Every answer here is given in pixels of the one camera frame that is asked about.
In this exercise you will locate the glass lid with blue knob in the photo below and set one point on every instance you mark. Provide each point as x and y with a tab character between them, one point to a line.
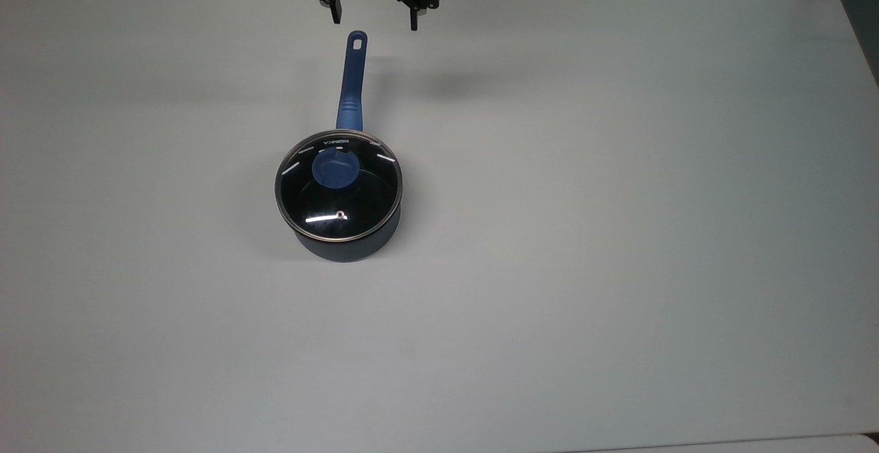
338	185

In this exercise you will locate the dark blue saucepan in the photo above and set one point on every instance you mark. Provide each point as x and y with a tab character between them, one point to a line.
351	75

